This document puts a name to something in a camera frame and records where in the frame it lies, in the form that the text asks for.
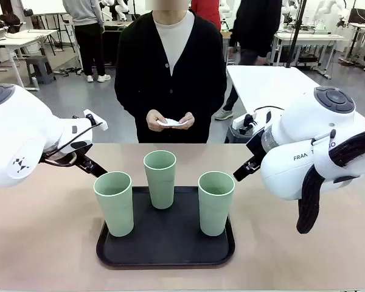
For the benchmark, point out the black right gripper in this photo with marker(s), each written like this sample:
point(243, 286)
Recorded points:
point(256, 144)

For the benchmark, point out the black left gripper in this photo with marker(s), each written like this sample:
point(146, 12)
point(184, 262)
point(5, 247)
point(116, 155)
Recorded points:
point(82, 156)

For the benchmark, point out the pale green plastic cup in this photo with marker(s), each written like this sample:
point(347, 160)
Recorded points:
point(214, 213)
point(117, 213)
point(161, 188)

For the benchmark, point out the white scalloped paper coaster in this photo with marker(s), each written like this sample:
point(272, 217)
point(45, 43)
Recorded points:
point(171, 122)

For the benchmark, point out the person's right forearm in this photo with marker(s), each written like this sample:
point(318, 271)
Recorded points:
point(126, 100)

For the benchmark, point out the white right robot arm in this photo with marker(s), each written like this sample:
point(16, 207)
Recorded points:
point(307, 121)

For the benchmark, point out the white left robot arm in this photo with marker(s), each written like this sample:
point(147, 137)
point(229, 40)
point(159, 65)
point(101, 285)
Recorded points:
point(18, 127)

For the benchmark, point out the person's left forearm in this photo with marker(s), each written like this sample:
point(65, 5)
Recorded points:
point(214, 100)

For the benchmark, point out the person's left hand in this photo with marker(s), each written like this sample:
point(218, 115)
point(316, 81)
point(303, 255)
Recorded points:
point(188, 121)

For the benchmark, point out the person's right hand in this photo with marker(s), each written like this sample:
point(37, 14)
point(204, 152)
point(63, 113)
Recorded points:
point(154, 121)

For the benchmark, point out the large white rounded table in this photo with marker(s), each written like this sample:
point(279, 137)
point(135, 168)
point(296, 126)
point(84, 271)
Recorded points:
point(261, 82)

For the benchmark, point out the black plastic serving tray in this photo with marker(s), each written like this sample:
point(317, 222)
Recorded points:
point(170, 243)

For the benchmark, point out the person in black cardigan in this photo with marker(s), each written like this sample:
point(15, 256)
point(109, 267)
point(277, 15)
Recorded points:
point(140, 76)

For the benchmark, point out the small grey bottle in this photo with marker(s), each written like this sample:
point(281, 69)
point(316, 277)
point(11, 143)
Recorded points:
point(34, 82)

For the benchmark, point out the bystander in grey hoodie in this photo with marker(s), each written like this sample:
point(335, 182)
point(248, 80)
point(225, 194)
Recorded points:
point(88, 39)

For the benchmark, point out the bystander in black jacket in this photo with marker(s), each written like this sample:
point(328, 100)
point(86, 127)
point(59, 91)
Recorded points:
point(252, 27)

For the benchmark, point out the black metal pole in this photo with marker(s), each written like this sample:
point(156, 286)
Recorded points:
point(296, 36)

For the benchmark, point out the white desk with metal legs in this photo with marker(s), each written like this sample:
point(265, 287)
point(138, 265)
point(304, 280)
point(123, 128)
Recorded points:
point(18, 41)

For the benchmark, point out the white workbench desk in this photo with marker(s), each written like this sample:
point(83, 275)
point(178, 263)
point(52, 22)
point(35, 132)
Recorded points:
point(307, 36)

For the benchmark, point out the bystander in red top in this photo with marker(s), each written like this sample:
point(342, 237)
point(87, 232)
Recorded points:
point(207, 12)

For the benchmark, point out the black bag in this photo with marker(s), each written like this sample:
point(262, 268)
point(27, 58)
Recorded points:
point(9, 21)

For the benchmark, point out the black computer monitor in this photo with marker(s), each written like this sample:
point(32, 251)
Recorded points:
point(359, 15)

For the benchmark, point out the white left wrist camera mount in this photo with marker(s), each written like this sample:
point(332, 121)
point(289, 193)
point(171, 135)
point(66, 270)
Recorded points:
point(98, 124)

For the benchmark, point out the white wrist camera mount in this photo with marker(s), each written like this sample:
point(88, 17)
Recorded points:
point(238, 122)
point(98, 124)

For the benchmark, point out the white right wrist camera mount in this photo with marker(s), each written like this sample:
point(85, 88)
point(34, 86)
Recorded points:
point(238, 122)

